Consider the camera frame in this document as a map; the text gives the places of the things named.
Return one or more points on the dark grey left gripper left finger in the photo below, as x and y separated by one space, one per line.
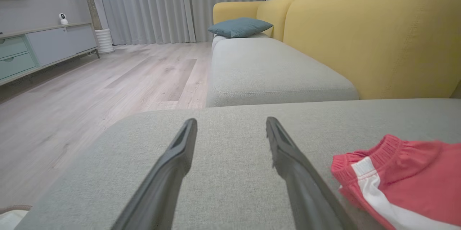
162 186

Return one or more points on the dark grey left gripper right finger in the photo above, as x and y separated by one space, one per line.
306 194

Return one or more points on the red shorts with white stripe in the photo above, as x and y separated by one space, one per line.
425 172

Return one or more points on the large grey sofa seat cushion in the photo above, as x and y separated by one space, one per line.
234 186

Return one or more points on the beige laundry basket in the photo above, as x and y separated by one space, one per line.
10 219

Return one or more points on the white ribbed cylinder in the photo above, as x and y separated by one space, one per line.
104 40

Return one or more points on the yellow sofa backrest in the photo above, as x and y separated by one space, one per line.
360 42

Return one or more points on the blue throw pillow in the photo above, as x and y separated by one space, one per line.
239 27

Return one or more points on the grey teal TV cabinet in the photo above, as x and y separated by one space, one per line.
54 44

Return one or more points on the grey pleated curtain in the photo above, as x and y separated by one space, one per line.
162 6

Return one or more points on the white security camera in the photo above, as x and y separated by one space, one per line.
63 18

